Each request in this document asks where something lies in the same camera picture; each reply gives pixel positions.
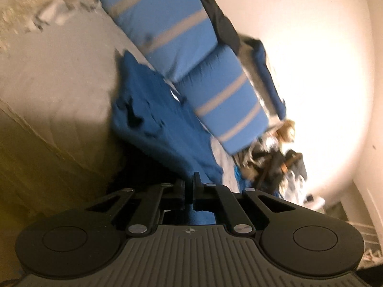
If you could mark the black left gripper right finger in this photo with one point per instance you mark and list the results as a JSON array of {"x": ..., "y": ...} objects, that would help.
[{"x": 240, "y": 213}]

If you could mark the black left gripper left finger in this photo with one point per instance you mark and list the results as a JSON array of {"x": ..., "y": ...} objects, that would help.
[{"x": 137, "y": 211}]

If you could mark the dark blue sweatshirt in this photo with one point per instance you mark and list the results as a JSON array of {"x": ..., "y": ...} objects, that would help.
[{"x": 158, "y": 136}]

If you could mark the dark cluttered bag pile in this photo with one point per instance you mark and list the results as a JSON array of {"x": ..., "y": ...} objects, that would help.
[{"x": 265, "y": 167}]

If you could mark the brown teddy bear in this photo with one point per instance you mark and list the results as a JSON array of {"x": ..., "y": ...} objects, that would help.
[{"x": 286, "y": 133}]

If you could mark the blue striped pillow right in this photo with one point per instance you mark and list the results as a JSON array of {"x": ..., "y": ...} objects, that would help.
[{"x": 224, "y": 100}]

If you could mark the blue striped pillow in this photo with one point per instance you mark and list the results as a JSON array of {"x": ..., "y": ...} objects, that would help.
[
  {"x": 224, "y": 100},
  {"x": 173, "y": 35}
]

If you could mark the dark blue headboard cushion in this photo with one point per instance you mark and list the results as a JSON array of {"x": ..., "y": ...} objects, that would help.
[{"x": 259, "y": 59}]

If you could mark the black garment behind pillows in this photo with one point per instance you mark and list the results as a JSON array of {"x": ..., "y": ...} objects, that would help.
[{"x": 224, "y": 29}]

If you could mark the grey quilted bedspread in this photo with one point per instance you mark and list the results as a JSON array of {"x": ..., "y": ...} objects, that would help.
[{"x": 59, "y": 78}]

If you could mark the blue striped pillow left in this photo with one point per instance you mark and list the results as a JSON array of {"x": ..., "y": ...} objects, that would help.
[{"x": 173, "y": 35}]

